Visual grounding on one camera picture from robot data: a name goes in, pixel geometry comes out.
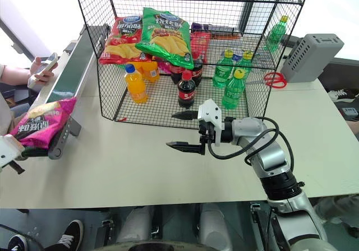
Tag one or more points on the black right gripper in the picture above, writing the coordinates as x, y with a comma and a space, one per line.
207, 134

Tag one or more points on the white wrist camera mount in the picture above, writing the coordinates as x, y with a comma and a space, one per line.
209, 111
8, 150

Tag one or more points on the red potato chip bag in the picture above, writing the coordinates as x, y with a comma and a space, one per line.
123, 42

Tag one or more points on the green soda bottle yellow cap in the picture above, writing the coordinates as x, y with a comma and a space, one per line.
222, 71
246, 64
276, 34
233, 90

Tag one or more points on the person's bare hand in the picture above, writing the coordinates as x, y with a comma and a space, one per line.
45, 70

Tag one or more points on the purple snack package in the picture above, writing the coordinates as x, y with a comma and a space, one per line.
213, 27

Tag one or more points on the pink potato chip bag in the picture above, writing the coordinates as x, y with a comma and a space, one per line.
42, 122

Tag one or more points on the black sneaker white laces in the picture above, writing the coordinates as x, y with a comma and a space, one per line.
68, 235

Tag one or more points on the red snack package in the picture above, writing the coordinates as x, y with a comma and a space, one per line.
199, 45

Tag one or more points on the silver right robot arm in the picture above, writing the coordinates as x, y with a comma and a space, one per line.
270, 155

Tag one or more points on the green potato chip bag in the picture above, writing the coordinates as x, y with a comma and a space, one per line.
165, 39

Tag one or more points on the orange soda bottle blue cap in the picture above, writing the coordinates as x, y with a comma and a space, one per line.
136, 87

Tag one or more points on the person's bare forearm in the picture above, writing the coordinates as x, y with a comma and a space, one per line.
14, 74

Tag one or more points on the green conveyor belt unit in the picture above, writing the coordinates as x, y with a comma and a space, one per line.
70, 77

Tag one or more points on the grey vented plastic box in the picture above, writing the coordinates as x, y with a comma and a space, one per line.
305, 57

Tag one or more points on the black sneaker white stripe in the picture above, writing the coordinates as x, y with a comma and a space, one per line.
17, 242

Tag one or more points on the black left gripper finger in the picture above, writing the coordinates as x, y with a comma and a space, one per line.
17, 168

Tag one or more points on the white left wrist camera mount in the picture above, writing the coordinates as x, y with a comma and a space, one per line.
8, 150

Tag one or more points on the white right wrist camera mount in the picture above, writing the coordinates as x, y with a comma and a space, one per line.
209, 111

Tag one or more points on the white smartphone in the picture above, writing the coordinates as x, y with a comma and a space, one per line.
51, 60

